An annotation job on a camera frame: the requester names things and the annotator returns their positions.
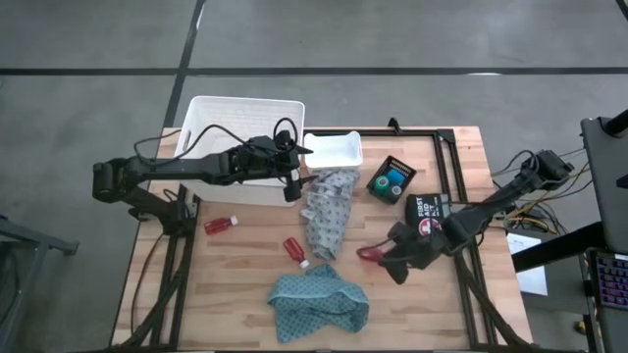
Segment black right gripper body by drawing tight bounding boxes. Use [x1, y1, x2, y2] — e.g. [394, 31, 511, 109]
[387, 221, 445, 269]

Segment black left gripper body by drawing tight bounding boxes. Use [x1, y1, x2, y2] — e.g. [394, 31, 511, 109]
[235, 136, 300, 182]

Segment red bottle with white cap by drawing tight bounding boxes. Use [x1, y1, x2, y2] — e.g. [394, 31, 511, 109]
[356, 244, 392, 265]
[282, 236, 311, 272]
[203, 215, 240, 235]

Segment small white plastic bin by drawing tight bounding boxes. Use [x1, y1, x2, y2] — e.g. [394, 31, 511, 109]
[302, 130, 365, 174]

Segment grey square-print cloth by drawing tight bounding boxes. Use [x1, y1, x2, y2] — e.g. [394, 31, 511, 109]
[298, 168, 361, 262]

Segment large white plastic basket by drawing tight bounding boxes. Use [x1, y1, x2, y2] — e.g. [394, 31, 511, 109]
[169, 95, 306, 208]

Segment teal star-print cloth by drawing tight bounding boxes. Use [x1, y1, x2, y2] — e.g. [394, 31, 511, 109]
[267, 263, 371, 344]

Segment black first aid kit pouch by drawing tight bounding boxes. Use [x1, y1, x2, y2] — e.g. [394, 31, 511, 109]
[404, 193, 458, 237]

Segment small black plastic crate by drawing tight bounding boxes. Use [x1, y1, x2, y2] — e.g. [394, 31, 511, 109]
[366, 155, 418, 206]

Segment white paper sheet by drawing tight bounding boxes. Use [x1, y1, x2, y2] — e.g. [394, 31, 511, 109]
[506, 231, 550, 297]

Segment black stand bar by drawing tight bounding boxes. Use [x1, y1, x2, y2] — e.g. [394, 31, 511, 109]
[511, 221, 605, 274]

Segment backlit black keyboard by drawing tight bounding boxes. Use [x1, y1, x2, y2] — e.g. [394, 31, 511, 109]
[587, 248, 628, 311]

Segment grey metal rack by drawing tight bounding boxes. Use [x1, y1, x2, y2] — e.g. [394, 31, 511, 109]
[0, 214, 79, 353]

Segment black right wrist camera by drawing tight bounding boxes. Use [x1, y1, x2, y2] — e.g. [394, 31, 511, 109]
[382, 260, 411, 287]

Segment yellow cable bundle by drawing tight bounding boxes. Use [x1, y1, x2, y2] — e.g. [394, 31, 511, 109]
[504, 161, 593, 234]

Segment black aluminium table frame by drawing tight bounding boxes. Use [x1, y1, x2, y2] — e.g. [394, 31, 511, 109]
[115, 127, 534, 352]

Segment thin dark table cable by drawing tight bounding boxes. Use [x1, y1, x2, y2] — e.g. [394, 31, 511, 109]
[129, 229, 168, 337]

